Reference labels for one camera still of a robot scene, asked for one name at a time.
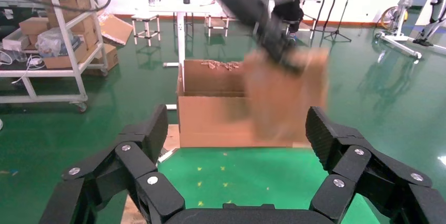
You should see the flattened cardboard sheet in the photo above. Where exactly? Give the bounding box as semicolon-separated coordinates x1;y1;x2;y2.
98;13;134;46

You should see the clear plastic bag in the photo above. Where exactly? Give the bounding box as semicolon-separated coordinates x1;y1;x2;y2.
36;27;83;58

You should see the white machine frame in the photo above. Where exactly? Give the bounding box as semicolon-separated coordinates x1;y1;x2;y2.
374;0;433;60

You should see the medium brown cardboard box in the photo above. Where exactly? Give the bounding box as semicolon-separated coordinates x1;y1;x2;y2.
18;17;50;46

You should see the metal bracket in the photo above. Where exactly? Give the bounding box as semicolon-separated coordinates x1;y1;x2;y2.
157;147;180;164

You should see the white desk with centre leg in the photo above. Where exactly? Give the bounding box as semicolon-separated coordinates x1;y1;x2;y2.
115;3;226;68

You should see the small plain cardboard box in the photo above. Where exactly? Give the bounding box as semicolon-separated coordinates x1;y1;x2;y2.
80;29;99;49

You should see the seated person in black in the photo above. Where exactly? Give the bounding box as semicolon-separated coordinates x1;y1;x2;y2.
262;0;308;44

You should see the wheeled metal stool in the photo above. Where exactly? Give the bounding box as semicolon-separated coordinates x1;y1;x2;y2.
282;19;298;47

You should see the white carton box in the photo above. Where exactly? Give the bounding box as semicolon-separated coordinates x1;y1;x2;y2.
2;28;32;52

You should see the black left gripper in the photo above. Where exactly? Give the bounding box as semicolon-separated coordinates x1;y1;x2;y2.
215;0;306;76

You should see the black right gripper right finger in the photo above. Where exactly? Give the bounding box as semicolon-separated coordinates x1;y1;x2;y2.
305;106;446;224

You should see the black curved pole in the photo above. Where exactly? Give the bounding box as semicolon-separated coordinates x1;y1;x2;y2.
313;0;329;32
325;0;339;32

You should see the white charger cable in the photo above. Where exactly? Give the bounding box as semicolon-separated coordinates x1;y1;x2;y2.
0;49;47;85

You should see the white frame stool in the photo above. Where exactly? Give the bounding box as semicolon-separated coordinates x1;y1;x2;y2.
204;15;231;38
130;13;162;47

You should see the cardboard box with label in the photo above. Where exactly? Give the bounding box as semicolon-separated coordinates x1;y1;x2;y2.
83;43;120;77

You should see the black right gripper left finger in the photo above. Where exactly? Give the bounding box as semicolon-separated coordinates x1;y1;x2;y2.
39;104;186;224

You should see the flat wide cardboard box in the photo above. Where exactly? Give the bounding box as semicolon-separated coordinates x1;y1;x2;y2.
43;39;90;70

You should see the large open cardboard carton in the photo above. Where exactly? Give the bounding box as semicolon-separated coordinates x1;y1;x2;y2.
176;58;311;149

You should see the small taped cardboard box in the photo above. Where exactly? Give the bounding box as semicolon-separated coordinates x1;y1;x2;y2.
243;47;331;144

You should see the white wheeled shelf rack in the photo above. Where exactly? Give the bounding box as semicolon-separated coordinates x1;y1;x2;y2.
0;0;109;114

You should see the black microphone tripod stand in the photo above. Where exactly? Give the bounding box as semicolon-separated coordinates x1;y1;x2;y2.
323;0;360;44

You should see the yellow wheel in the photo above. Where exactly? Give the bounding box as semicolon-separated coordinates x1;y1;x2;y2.
380;6;409;30

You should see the black and white robot stand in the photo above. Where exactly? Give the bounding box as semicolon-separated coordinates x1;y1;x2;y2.
412;0;446;48

